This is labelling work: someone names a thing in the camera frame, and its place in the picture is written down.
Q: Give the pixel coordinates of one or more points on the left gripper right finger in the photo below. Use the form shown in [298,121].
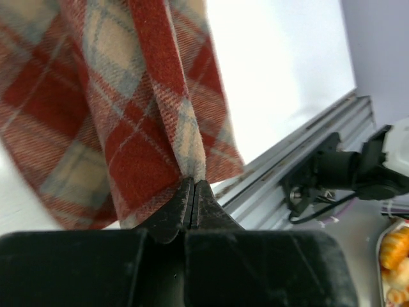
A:
[226,265]

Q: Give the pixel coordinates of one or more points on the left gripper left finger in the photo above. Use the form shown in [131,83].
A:
[142,266]

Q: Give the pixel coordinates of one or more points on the red plaid skirt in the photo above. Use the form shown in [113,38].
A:
[107,105]

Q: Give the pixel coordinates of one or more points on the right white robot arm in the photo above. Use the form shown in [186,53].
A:
[378,172]

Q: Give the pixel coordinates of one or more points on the white tray with food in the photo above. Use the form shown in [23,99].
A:
[392,260]

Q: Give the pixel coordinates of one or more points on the aluminium rail frame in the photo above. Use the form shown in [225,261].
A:
[256,199]

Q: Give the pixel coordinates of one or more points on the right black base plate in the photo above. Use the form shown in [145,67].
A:
[299,184]

